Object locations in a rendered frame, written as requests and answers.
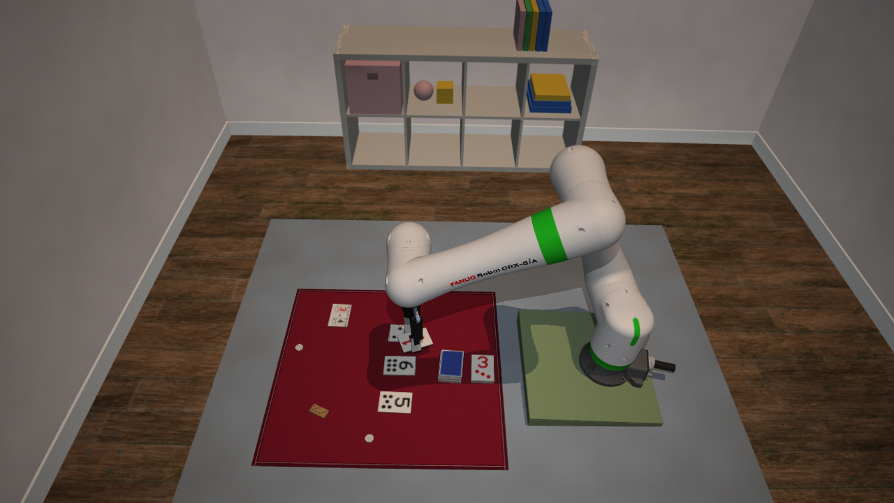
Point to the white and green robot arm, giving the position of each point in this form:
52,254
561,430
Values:
587,223

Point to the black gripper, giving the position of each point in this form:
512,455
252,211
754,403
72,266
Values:
414,325

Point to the dark red card cloth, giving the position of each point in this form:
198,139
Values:
341,370
383,465

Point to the red playing card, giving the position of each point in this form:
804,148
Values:
482,368

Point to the brown domino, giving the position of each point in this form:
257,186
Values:
319,411

